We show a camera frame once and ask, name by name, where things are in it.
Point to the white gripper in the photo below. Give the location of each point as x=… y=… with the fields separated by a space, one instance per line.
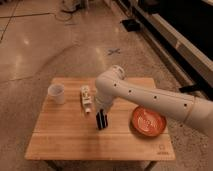
x=104 y=106

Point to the black white striped eraser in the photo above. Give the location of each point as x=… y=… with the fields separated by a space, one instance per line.
x=102 y=122

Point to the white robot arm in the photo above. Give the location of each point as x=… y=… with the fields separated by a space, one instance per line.
x=193 y=111

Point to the white tube bottle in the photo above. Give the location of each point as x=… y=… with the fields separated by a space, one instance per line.
x=86 y=98

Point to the orange red bowl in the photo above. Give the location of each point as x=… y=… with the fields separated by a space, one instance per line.
x=148 y=122

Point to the wooden table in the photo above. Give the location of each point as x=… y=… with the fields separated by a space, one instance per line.
x=66 y=132

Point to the white plastic cup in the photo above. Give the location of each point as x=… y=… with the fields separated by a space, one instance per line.
x=56 y=92

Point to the black floor box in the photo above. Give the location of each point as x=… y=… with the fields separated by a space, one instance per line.
x=130 y=25

